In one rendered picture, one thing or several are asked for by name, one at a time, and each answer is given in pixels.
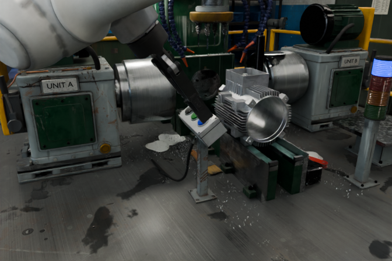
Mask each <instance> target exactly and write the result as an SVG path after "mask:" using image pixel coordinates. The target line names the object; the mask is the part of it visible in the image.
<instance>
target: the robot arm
mask: <svg viewBox="0 0 392 261"><path fill-rule="evenodd" d="M160 1H163V0H0V61H1V62H3V63H4V64H5V65H8V66H10V67H11V68H15V69H20V70H25V71H31V70H38V69H42V68H46V67H48V66H51V65H53V64H55V63H57V62H58V61H60V60H61V59H63V57H70V56H71V55H73V54H74V53H76V52H78V51H80V50H82V49H84V48H86V47H87V46H89V45H91V44H93V43H95V42H98V41H100V40H102V39H104V38H105V36H106V35H107V34H108V32H109V30H110V31H111V32H112V33H113V34H114V35H115V37H116V38H117V39H118V41H119V42H120V43H122V44H125V43H127V46H128V47H129V48H130V50H131V51H132V52H133V53H134V55H135V56H136V57H137V58H138V59H144V58H147V57H148V56H151V57H152V59H151V63H152V64H153V65H154V66H155V67H157V68H158V69H159V71H160V72H161V74H162V75H164V76H165V77H166V78H167V80H168V81H169V82H170V83H171V85H172V86H173V87H174V88H175V89H176V90H177V92H178V94H181V96H182V98H184V103H185V104H187V105H188V106H189V107H190V108H191V110H192V111H193V113H194V114H195V115H196V116H197V118H198V119H199V120H200V121H201V122H202V123H203V124H204V123H205V122H206V121H207V120H209V119H210V118H211V117H212V116H213V114H212V113H211V112H210V110H209V108H208V107H207V106H206V105H205V103H204V102H203V100H202V99H201V98H200V96H199V93H198V92H197V91H196V89H195V87H194V86H193V84H192V83H191V81H190V80H189V78H188V77H187V75H186V74H185V72H184V71H183V69H182V67H181V65H180V63H179V62H178V61H176V60H175V59H174V55H173V54H172V53H171V52H170V51H167V49H164V48H163V46H164V44H165V43H166V41H167V40H168V38H169V36H168V34H167V33H166V31H165V29H164V28H163V27H162V25H161V24H160V23H159V21H158V20H157V19H158V16H159V14H158V13H157V12H156V11H155V10H154V8H153V6H152V5H154V4H156V3H158V2H160Z"/></svg>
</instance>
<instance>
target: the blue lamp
mask: <svg viewBox="0 0 392 261"><path fill-rule="evenodd" d="M373 62H374V63H373V68H372V72H371V74H373V75H376V76H384V77H391V76H392V61H380V60H376V59H374V61H373Z"/></svg>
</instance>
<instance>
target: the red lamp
mask: <svg viewBox="0 0 392 261"><path fill-rule="evenodd" d="M369 83H370V84H369V89H371V90H374V91H391V87H392V76H391V77H384V76H376V75H373V74H371V77H370V82H369Z"/></svg>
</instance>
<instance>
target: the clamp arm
mask: <svg viewBox="0 0 392 261"><path fill-rule="evenodd" d="M264 48H265V36H264V35H259V36H257V38H256V48H255V67H254V69H256V70H260V71H262V72H263V64H264Z"/></svg>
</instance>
